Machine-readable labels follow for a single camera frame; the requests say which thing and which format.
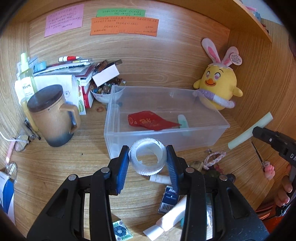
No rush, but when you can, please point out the clear plastic storage box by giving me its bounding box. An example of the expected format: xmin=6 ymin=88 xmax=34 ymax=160
xmin=104 ymin=85 xmax=230 ymax=158

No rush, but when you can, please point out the pink sticky note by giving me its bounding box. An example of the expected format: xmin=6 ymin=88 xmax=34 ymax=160
xmin=44 ymin=4 xmax=84 ymax=37

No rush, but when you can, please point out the stack of books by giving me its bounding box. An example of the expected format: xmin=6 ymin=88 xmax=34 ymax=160
xmin=34 ymin=62 xmax=96 ymax=115

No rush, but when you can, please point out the red envelope packet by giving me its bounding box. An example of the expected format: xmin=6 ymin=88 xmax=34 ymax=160
xmin=128 ymin=111 xmax=180 ymax=131

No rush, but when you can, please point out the right hand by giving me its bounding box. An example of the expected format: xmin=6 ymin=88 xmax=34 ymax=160
xmin=274 ymin=164 xmax=292 ymax=207

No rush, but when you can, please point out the white lip balm stick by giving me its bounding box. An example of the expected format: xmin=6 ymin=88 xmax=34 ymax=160
xmin=149 ymin=174 xmax=171 ymax=186

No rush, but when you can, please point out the yellow spray bottle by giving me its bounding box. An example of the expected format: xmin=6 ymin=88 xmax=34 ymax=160
xmin=15 ymin=52 xmax=37 ymax=104

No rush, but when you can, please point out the teal tube in box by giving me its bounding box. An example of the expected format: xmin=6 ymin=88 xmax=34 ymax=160
xmin=178 ymin=114 xmax=191 ymax=137

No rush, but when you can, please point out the floral patterned tile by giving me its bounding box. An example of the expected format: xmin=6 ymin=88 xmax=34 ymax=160
xmin=113 ymin=220 xmax=133 ymax=241

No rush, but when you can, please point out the red white marker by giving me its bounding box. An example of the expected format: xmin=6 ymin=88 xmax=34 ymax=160
xmin=58 ymin=56 xmax=81 ymax=62

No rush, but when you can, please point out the green sticky note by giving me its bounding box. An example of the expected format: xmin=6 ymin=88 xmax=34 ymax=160
xmin=96 ymin=8 xmax=145 ymax=17

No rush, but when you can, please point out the orange sticky note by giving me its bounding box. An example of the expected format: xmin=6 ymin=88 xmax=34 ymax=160
xmin=90 ymin=16 xmax=159 ymax=37

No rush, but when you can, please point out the pink braided bracelet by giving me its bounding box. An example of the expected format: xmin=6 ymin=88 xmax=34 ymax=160
xmin=203 ymin=151 xmax=227 ymax=168

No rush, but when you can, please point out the white tape roll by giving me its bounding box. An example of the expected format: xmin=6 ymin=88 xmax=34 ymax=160
xmin=128 ymin=138 xmax=167 ymax=176

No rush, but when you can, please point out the white card box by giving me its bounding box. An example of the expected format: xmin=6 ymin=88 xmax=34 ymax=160
xmin=92 ymin=64 xmax=119 ymax=87

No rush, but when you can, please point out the wooden shelf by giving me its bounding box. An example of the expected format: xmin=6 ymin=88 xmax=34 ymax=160
xmin=166 ymin=0 xmax=272 ymax=43

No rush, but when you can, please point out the pale green tube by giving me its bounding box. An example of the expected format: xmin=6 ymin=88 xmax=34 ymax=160
xmin=228 ymin=112 xmax=273 ymax=150

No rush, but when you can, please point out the brown mug with lid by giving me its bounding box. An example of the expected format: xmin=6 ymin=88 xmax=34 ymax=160
xmin=27 ymin=84 xmax=81 ymax=147

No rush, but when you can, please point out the white bowl of beads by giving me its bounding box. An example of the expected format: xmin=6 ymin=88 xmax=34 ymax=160
xmin=90 ymin=77 xmax=126 ymax=104

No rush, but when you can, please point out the yellow chick plush toy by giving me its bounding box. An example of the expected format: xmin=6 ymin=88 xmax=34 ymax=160
xmin=193 ymin=38 xmax=243 ymax=110

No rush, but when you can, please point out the blue staples box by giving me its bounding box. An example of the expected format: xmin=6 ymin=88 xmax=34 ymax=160
xmin=158 ymin=186 xmax=179 ymax=214

